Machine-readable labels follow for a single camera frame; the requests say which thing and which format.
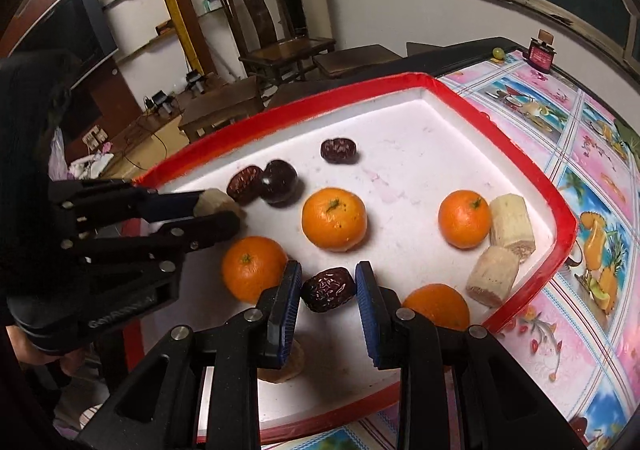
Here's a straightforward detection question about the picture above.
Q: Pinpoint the red jujube date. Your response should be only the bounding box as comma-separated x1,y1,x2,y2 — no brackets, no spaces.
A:
300,267,356,313
226,165,262,206

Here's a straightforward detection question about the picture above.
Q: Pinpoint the dark wooden armchair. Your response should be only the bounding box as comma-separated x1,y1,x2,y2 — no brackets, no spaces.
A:
218,0,336,87

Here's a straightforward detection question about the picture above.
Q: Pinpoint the small green grape far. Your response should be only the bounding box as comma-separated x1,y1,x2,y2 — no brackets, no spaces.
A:
491,48,506,62

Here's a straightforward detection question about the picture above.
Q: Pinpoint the pink perfume bottle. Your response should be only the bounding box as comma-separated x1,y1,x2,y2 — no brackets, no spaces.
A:
524,29,555,74

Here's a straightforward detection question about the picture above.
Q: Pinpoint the black television screen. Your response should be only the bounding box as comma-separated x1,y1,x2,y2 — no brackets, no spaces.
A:
8,0,118,88

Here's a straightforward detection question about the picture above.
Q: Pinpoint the person's left hand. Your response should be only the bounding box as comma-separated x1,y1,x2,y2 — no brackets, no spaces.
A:
6,325,86,375

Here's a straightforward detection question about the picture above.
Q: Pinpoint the colourful fruit print tablecloth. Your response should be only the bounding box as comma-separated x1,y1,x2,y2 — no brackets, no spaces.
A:
265,39,639,449

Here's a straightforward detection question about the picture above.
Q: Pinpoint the orange mandarin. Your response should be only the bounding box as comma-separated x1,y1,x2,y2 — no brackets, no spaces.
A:
438,190,491,249
300,188,368,253
221,236,288,303
402,283,471,331

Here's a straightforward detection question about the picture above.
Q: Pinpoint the red rimmed white tray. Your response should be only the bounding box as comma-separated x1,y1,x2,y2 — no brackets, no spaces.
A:
124,72,577,442

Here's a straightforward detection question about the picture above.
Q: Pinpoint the dark wooden stool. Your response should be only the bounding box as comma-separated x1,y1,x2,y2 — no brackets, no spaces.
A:
312,44,401,79

